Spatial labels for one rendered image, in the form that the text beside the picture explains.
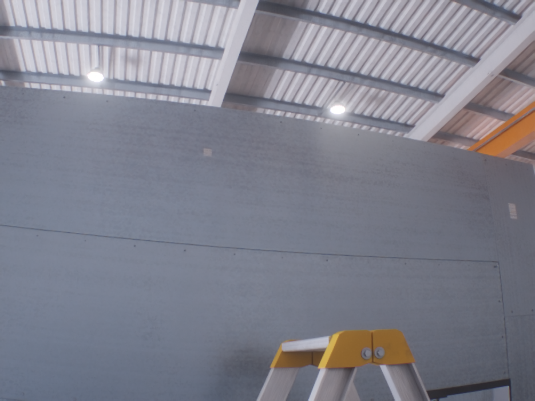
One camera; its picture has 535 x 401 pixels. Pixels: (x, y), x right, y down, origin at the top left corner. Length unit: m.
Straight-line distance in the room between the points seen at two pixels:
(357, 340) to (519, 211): 1.60
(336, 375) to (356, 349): 0.07
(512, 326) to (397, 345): 1.26
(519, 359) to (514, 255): 0.49
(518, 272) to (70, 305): 1.89
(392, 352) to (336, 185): 0.96
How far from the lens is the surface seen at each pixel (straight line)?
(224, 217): 1.59
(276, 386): 1.19
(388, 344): 0.95
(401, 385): 0.99
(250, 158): 1.70
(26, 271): 1.56
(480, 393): 6.36
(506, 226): 2.27
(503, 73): 10.56
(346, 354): 0.90
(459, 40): 9.59
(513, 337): 2.16
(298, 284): 1.61
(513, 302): 2.19
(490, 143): 11.03
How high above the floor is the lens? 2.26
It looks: 21 degrees up
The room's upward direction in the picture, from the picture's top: straight up
